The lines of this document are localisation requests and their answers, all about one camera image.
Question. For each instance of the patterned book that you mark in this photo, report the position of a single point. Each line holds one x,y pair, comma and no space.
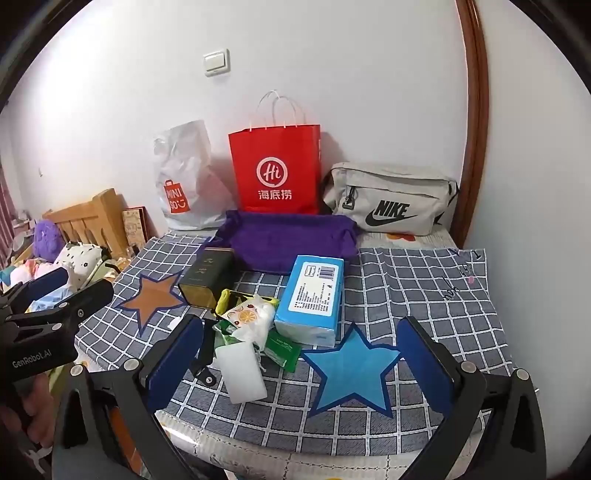
135,227

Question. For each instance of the brown felt star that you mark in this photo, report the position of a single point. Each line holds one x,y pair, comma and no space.
153,296

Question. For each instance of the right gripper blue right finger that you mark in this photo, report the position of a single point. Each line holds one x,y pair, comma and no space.
432,365

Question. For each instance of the purple plush toy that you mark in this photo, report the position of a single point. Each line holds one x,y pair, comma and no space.
47,240

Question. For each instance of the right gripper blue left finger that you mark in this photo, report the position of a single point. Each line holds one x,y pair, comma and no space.
165,363

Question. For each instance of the blue felt star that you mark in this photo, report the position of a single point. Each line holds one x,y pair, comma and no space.
354,370

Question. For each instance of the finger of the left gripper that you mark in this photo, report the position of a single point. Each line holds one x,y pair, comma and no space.
38,288
78,306

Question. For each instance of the purple folded towel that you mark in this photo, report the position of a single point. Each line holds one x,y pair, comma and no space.
270,243

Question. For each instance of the wooden bed headboard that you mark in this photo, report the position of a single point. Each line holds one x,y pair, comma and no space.
97,221

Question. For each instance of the striped maroon curtain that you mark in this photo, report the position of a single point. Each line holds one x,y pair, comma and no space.
7,213

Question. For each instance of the yellow mesh pouch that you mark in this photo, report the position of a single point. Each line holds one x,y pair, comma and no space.
228,297

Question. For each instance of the person's left hand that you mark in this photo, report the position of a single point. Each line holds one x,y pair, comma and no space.
39,407

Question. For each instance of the white spotted pillow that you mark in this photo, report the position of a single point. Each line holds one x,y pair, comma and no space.
80,260

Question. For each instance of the orange print wipe packet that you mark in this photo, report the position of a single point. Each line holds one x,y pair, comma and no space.
257,330

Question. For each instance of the red paper shopping bag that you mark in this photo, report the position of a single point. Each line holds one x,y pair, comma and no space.
278,168

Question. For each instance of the dark green tea box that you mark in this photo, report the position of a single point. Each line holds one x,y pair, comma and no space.
211,272

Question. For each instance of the brown wooden door frame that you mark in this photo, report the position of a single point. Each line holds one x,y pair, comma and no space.
478,103

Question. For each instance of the blue tissue pack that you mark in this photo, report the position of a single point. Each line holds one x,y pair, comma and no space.
308,313

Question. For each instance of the grey plaid bed sheet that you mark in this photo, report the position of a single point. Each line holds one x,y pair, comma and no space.
445,290

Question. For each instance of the white Miniso plastic bag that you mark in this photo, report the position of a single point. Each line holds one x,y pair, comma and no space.
190,194

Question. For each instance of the beige Nike waist bag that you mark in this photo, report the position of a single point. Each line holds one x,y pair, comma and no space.
389,198

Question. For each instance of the green wipe packet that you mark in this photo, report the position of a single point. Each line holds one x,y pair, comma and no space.
279,349

